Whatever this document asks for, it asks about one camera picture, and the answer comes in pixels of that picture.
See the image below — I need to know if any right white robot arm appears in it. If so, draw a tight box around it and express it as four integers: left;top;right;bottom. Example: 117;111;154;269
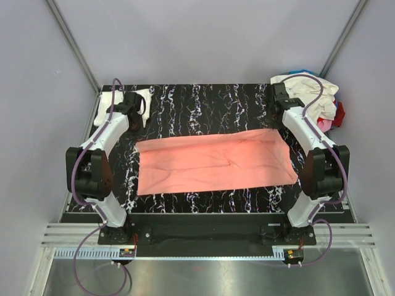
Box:
270;99;350;245

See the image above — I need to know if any salmon pink t shirt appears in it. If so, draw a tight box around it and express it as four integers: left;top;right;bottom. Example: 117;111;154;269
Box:
136;129;297;195

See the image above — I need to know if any aluminium frame post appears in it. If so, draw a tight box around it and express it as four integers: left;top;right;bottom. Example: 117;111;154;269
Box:
44;0;101;95
320;0;370;78

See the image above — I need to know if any crumpled cream t shirt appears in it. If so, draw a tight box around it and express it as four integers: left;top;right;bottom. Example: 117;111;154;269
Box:
270;73;339;121

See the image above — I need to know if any right aluminium frame post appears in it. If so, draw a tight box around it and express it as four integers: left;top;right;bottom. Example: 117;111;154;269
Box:
320;0;370;78

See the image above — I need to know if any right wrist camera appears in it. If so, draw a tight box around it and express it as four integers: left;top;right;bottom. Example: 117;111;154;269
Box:
271;83;305;110

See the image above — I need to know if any red garment in pile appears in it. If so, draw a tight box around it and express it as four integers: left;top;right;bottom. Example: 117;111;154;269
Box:
331;102;346;129

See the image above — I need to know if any slotted grey cable duct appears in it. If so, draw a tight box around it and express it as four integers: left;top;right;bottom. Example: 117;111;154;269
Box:
54;247;285;261

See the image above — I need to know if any right aluminium rail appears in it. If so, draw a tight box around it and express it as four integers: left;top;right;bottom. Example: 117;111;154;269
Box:
314;190;393;295

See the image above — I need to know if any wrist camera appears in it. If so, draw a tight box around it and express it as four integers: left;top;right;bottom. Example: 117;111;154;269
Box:
106;92;147;115
271;83;305;110

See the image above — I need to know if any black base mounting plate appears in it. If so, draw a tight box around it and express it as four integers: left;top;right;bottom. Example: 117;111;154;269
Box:
98;213;317;259

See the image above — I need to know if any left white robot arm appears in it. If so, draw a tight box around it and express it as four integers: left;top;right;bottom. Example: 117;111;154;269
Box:
65;104;141;244

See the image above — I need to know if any blue garment in pile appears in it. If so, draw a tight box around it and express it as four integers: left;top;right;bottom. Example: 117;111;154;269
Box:
288;69;319;76

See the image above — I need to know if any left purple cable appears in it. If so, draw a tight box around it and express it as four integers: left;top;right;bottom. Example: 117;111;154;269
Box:
69;78;133;294

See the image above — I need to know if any pink garment in pile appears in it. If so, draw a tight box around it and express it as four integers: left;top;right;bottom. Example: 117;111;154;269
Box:
317;119;333;133

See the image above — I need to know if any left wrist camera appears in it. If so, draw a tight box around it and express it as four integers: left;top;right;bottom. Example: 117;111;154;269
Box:
106;92;147;115

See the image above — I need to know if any left aluminium frame post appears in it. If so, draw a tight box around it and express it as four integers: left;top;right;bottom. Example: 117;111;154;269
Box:
44;0;101;95

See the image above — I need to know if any folded white t shirt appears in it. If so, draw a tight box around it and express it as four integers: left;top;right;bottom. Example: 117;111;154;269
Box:
93;89;152;128

